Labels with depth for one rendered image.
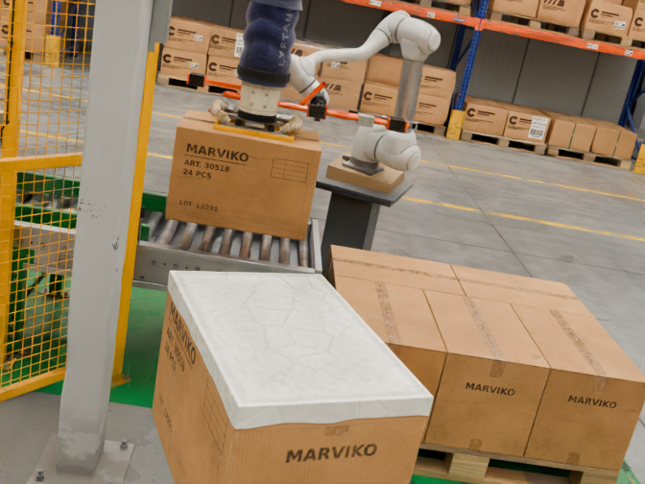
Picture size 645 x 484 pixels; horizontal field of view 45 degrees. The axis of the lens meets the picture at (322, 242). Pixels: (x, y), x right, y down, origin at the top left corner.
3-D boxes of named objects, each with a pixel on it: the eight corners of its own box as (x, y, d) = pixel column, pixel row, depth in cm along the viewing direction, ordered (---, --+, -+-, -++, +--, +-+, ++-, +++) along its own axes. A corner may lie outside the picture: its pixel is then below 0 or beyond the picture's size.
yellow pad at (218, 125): (212, 129, 322) (213, 117, 320) (214, 125, 331) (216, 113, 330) (293, 143, 325) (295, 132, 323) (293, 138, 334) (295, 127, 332)
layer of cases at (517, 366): (322, 428, 295) (342, 335, 283) (315, 318, 389) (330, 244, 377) (619, 471, 306) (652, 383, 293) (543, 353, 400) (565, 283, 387)
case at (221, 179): (164, 218, 327) (176, 126, 314) (177, 192, 365) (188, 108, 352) (304, 241, 333) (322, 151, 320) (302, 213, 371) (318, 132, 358)
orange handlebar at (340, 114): (196, 94, 328) (197, 85, 327) (204, 84, 357) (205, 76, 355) (409, 132, 336) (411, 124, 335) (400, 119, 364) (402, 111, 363)
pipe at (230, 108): (213, 119, 322) (215, 106, 321) (220, 109, 346) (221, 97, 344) (295, 133, 325) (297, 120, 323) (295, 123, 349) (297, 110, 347)
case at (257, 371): (391, 560, 165) (434, 397, 152) (206, 587, 149) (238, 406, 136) (295, 405, 217) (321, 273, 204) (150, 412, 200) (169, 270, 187)
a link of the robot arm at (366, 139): (364, 151, 429) (373, 113, 420) (389, 163, 418) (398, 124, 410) (345, 154, 417) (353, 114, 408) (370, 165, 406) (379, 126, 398)
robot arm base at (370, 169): (349, 157, 433) (351, 147, 431) (384, 170, 425) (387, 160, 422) (334, 162, 418) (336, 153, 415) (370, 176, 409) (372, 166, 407)
